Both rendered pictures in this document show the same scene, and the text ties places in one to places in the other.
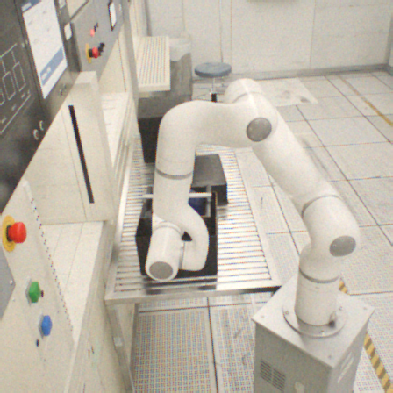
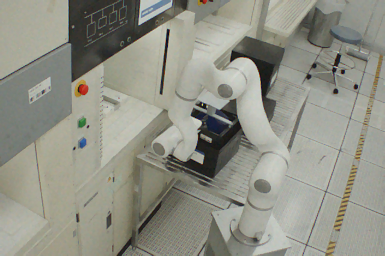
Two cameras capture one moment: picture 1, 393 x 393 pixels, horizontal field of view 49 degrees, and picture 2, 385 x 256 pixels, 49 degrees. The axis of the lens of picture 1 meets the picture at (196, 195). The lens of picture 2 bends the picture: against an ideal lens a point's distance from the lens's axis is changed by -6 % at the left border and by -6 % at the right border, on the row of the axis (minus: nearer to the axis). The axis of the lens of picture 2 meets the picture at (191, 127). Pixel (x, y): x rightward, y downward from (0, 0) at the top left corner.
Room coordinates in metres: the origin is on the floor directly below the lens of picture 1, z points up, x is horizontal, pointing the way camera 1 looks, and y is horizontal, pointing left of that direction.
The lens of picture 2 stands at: (-0.40, -0.53, 2.21)
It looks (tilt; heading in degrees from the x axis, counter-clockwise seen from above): 36 degrees down; 22
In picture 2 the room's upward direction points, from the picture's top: 9 degrees clockwise
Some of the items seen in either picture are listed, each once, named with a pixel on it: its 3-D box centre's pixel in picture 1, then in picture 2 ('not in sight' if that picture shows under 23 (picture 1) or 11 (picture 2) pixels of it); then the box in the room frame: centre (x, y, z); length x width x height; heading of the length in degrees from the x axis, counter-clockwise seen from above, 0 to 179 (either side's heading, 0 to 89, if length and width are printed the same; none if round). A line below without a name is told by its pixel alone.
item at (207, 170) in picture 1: (192, 177); (246, 109); (1.70, 0.01, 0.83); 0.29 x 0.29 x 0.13; 3
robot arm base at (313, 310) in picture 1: (316, 291); (255, 215); (0.93, -0.34, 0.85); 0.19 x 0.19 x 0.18
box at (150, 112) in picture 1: (167, 128); (255, 66); (2.13, 0.13, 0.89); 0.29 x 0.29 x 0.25; 3
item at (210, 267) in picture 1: (180, 232); (206, 139); (1.27, 0.07, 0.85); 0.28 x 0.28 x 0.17; 86
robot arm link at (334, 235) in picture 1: (328, 243); (265, 184); (0.90, -0.34, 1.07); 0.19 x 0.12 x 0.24; 3
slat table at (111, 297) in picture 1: (190, 253); (227, 164); (1.70, 0.05, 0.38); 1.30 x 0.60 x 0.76; 1
